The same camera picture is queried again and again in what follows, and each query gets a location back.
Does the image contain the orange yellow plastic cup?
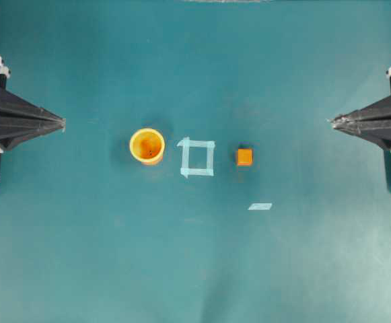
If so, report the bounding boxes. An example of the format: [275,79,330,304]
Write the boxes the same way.
[129,128,166,166]

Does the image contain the orange cube block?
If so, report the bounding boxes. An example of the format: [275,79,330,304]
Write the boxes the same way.
[236,149,253,166]

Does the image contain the light blue tape strip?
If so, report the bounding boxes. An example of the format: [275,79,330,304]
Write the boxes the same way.
[248,203,273,211]

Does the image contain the light blue tape square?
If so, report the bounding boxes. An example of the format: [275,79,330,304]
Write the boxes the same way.
[177,137,215,178]

